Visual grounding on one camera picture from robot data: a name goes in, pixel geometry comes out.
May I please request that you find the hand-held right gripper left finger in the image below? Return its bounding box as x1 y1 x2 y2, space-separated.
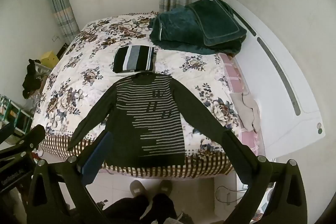
26 132 113 224

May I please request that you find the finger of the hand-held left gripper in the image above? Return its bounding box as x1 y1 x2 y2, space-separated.
0 124 47 160

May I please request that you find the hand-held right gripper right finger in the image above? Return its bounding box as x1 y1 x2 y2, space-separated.
221 130 308 224

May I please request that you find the dark striped long-sleeve sweater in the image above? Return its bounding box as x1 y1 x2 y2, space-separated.
67 71 231 167

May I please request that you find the green storage shelf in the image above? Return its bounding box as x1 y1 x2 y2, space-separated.
0 94 35 136

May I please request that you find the beige cloth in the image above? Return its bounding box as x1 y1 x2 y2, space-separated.
230 91 262 133

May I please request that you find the grey slipper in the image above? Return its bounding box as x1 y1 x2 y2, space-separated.
159 179 174 198
130 180 150 199

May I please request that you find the black cloth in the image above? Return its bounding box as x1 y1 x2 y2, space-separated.
22 59 43 99

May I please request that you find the white plastic basket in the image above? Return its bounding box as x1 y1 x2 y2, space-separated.
31 63 53 94

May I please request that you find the white bed headboard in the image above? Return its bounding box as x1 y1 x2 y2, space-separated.
223 0 326 162

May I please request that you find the yellow box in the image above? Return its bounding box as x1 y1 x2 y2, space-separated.
39 51 60 70

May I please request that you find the floral bed quilt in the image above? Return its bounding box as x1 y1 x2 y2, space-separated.
31 12 240 179

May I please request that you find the pink checked bed sheet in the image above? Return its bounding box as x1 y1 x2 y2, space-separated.
217 53 266 152

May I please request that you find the person's right leg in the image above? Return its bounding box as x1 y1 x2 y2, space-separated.
152 193 178 224

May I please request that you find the folded black grey striped sweater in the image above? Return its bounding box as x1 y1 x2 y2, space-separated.
112 46 157 74

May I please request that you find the dark green plush pillow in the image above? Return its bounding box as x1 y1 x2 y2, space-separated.
185 0 248 47

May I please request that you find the dark green plush blanket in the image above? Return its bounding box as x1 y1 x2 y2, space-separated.
147 9 243 57

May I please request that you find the black floor cable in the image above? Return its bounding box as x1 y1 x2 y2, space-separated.
215 184 249 208

